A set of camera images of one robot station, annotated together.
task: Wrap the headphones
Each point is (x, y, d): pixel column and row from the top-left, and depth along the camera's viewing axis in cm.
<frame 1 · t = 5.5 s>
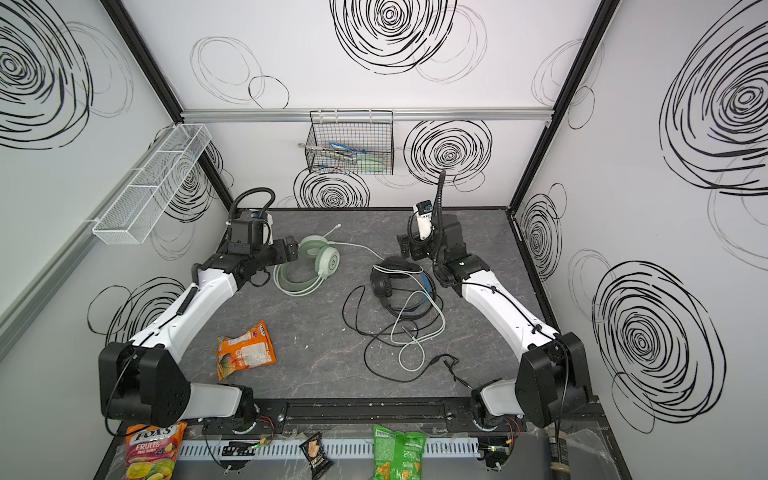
left hand: (285, 244, 86), fingers open
right hand: (409, 230, 81), fingers open
orange snack bag: (252, 348, 83), point 4 cm above the table

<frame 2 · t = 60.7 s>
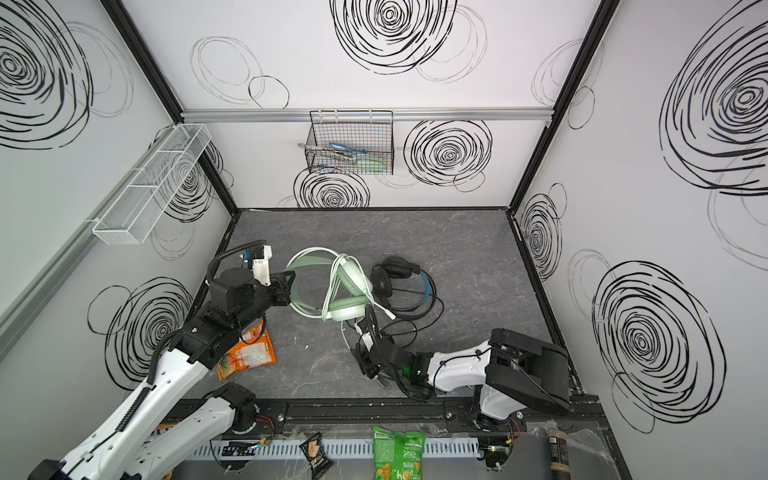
left hand: (295, 273, 73), fingers closed
right hand: (354, 347, 80), fingers open
the named things where they were.

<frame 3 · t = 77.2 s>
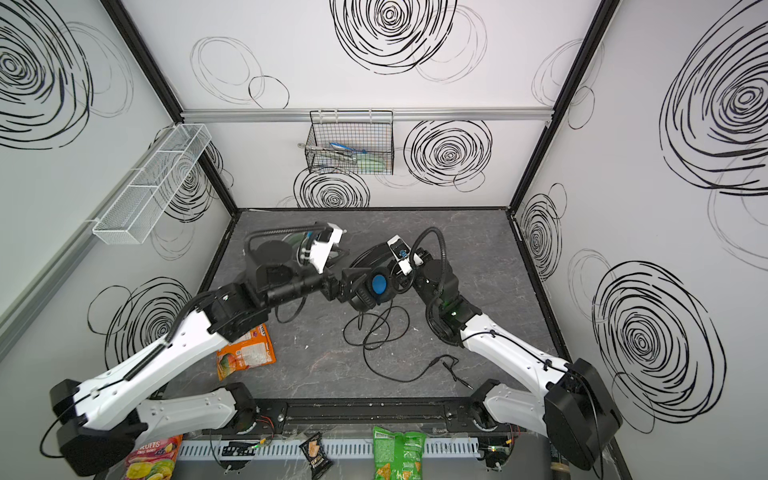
left hand: (358, 263, 62), fingers open
right hand: (395, 243, 75), fingers closed
the named things where they were.

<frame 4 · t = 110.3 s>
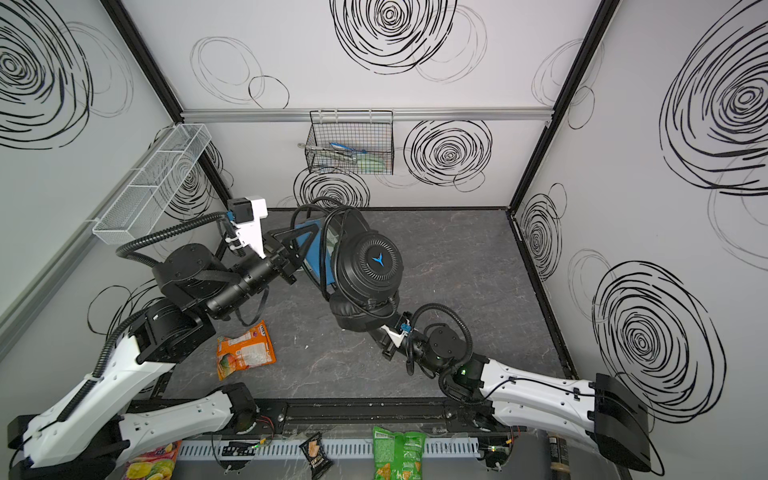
left hand: (312, 228, 50), fingers closed
right hand: (362, 316, 64), fingers open
the named things where they were.

